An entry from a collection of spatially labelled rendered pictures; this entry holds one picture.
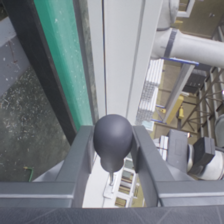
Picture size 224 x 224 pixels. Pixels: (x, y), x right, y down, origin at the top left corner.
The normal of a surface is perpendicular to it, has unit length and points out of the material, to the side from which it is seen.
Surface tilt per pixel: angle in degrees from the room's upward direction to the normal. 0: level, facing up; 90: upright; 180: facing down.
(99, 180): 90
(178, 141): 90
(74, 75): 0
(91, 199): 90
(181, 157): 90
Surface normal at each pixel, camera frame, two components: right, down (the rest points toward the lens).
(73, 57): 0.96, 0.24
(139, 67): -0.29, 0.77
